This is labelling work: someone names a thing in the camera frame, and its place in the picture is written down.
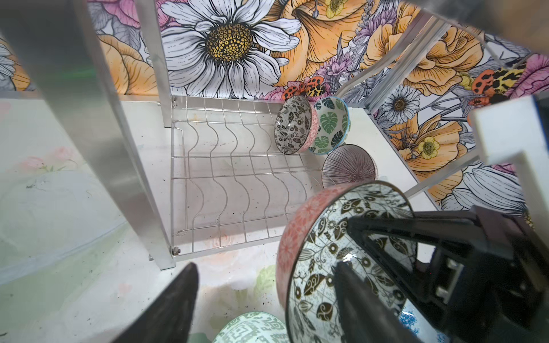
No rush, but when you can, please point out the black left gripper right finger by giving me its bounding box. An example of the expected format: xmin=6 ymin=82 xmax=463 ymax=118
xmin=335 ymin=262 xmax=420 ymax=342

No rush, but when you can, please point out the green leaf pattern bowl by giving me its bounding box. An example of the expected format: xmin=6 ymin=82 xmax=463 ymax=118
xmin=309 ymin=97 xmax=350 ymax=154

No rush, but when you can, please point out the teal geometric pattern bowl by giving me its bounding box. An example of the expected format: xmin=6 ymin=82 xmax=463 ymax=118
xmin=213 ymin=312 xmax=290 ymax=343

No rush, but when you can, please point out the purple striped bowl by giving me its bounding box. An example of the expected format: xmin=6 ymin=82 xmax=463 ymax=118
xmin=322 ymin=144 xmax=378 ymax=188

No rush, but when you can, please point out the white blue dotted bowl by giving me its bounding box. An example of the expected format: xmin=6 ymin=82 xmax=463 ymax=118
xmin=399 ymin=300 xmax=450 ymax=343

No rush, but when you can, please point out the black white floral bowl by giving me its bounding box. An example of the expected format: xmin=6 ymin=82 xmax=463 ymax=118
xmin=274 ymin=96 xmax=319 ymax=155

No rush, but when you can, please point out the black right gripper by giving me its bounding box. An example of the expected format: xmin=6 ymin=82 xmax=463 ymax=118
xmin=347 ymin=207 xmax=548 ymax=342

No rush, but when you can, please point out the steel two-tier dish rack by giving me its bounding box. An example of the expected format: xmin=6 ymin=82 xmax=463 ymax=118
xmin=0 ymin=0 xmax=549 ymax=271

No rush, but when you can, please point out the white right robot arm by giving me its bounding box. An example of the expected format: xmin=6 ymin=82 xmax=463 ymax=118
xmin=347 ymin=93 xmax=548 ymax=342

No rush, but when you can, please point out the aluminium right corner post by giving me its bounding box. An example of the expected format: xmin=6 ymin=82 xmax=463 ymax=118
xmin=336 ymin=11 xmax=450 ymax=113

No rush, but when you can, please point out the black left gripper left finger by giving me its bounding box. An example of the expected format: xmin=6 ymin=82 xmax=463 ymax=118
xmin=114 ymin=262 xmax=200 ymax=342

